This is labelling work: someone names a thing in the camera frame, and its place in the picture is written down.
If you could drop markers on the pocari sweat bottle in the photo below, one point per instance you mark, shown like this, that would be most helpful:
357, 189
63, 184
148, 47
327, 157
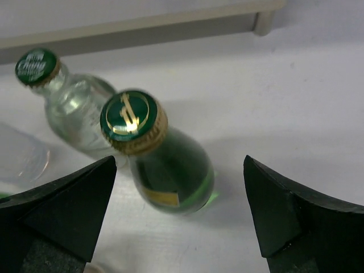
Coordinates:
23, 160

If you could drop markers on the rear clear glass bottle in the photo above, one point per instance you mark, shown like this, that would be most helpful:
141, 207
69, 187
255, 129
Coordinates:
73, 102

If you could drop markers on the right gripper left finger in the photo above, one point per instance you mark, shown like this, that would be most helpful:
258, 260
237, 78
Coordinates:
55, 227

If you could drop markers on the green glass bottle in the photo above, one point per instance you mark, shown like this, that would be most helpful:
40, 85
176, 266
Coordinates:
171, 170

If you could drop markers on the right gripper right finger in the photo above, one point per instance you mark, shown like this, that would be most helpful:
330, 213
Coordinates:
300, 229

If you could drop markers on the beige two-tier shelf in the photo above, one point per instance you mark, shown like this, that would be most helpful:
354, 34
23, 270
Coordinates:
77, 27

